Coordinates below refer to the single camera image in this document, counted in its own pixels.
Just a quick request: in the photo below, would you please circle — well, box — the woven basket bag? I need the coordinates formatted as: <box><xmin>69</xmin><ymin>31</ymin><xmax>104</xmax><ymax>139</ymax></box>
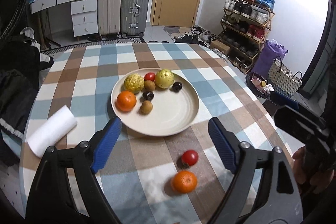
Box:
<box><xmin>268</xmin><ymin>56</ymin><xmax>303</xmax><ymax>98</ymax></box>

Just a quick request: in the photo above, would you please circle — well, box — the grey door mat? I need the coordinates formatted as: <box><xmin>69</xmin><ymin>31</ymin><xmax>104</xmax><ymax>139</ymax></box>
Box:
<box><xmin>163</xmin><ymin>26</ymin><xmax>190</xmax><ymax>38</ymax></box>

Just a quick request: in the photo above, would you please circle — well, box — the purple bag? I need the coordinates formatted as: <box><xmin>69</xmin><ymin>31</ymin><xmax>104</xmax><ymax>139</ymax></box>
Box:
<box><xmin>252</xmin><ymin>39</ymin><xmax>288</xmax><ymax>78</ymax></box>

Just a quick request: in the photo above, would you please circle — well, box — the white drawer desk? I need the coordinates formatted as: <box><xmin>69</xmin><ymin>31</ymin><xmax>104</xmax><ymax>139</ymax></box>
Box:
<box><xmin>30</xmin><ymin>0</ymin><xmax>98</xmax><ymax>45</ymax></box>

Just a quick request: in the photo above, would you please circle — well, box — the red tomato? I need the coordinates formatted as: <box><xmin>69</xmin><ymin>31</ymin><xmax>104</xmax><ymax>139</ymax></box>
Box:
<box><xmin>144</xmin><ymin>72</ymin><xmax>155</xmax><ymax>82</ymax></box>
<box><xmin>181</xmin><ymin>149</ymin><xmax>199</xmax><ymax>166</ymax></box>

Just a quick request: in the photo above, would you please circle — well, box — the brown longan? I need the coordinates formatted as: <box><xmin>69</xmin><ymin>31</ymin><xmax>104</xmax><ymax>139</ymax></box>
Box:
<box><xmin>144</xmin><ymin>80</ymin><xmax>156</xmax><ymax>92</ymax></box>
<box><xmin>140</xmin><ymin>100</ymin><xmax>153</xmax><ymax>115</ymax></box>

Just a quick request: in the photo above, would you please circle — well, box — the cardboard box on floor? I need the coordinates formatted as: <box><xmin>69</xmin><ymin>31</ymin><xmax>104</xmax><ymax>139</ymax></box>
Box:
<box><xmin>210</xmin><ymin>40</ymin><xmax>231</xmax><ymax>56</ymax></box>

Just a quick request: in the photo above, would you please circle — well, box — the beige suitcase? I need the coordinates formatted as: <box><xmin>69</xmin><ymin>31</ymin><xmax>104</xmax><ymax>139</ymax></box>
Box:
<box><xmin>97</xmin><ymin>0</ymin><xmax>121</xmax><ymax>36</ymax></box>

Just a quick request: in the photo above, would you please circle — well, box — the silver suitcase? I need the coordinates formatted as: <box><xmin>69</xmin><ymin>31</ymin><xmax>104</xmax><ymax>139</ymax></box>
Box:
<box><xmin>120</xmin><ymin>0</ymin><xmax>149</xmax><ymax>38</ymax></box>

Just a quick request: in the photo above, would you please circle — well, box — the smooth yellow-green guava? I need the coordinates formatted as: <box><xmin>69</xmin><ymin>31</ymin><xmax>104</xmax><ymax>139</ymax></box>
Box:
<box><xmin>155</xmin><ymin>69</ymin><xmax>174</xmax><ymax>89</ymax></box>

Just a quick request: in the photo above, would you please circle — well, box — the pair of black slippers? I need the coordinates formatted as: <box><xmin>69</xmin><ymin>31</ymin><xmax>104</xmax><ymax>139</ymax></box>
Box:
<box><xmin>147</xmin><ymin>40</ymin><xmax>169</xmax><ymax>44</ymax></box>

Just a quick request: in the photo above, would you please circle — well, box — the dark plum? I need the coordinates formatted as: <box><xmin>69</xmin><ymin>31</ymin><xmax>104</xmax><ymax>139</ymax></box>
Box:
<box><xmin>142</xmin><ymin>91</ymin><xmax>154</xmax><ymax>101</ymax></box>
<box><xmin>172</xmin><ymin>82</ymin><xmax>183</xmax><ymax>92</ymax></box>

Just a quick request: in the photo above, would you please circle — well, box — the white paper towel roll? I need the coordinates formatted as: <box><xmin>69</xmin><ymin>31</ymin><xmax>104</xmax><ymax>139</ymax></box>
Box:
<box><xmin>27</xmin><ymin>105</ymin><xmax>77</xmax><ymax>158</ymax></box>

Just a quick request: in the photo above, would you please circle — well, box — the cream round plate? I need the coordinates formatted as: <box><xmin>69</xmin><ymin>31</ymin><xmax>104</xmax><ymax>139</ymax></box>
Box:
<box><xmin>110</xmin><ymin>68</ymin><xmax>199</xmax><ymax>137</ymax></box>

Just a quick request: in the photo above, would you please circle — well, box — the wrinkled yellow guava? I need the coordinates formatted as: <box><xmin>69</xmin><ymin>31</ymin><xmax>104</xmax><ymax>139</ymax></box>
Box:
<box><xmin>123</xmin><ymin>73</ymin><xmax>145</xmax><ymax>94</ymax></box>

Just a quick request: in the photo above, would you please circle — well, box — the person's right hand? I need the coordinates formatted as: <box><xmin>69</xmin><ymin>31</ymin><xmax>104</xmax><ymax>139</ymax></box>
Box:
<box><xmin>292</xmin><ymin>147</ymin><xmax>313</xmax><ymax>196</ymax></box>

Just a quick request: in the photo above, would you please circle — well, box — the black basket with snacks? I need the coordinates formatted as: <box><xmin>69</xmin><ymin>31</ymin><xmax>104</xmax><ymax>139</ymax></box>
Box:
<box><xmin>245</xmin><ymin>72</ymin><xmax>274</xmax><ymax>99</ymax></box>

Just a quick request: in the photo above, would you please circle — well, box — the orange tangerine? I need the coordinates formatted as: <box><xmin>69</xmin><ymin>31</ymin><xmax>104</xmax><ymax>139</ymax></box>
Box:
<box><xmin>115</xmin><ymin>91</ymin><xmax>137</xmax><ymax>112</ymax></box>
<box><xmin>171</xmin><ymin>170</ymin><xmax>198</xmax><ymax>194</ymax></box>

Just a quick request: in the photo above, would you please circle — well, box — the wooden shoe rack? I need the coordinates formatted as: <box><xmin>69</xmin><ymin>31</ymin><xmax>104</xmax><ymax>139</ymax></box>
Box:
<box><xmin>219</xmin><ymin>0</ymin><xmax>275</xmax><ymax>75</ymax></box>

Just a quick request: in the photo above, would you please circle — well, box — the black clothes pile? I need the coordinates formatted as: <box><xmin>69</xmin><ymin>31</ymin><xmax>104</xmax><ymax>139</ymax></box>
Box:
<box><xmin>0</xmin><ymin>27</ymin><xmax>55</xmax><ymax>167</ymax></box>

